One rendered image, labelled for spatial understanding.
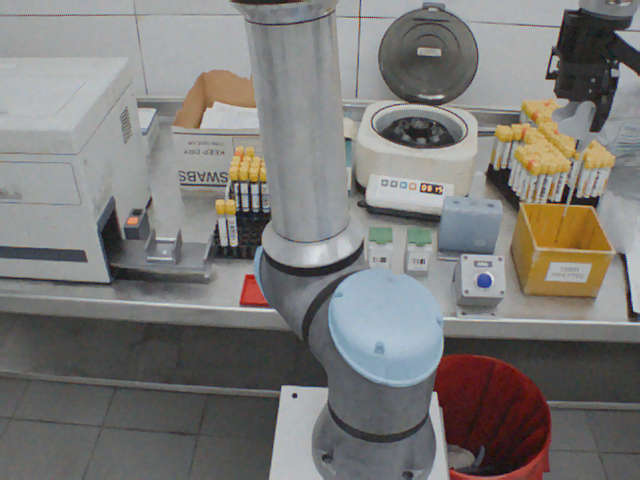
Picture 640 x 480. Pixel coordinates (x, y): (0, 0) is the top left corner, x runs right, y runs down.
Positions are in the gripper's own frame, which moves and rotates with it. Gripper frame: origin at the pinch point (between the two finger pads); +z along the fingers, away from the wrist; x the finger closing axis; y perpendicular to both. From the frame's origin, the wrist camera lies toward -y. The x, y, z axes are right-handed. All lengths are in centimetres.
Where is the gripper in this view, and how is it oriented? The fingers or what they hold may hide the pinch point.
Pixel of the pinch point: (583, 143)
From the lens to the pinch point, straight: 100.4
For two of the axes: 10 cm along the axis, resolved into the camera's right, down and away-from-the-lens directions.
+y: -10.0, -0.5, 0.6
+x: -0.8, 6.0, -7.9
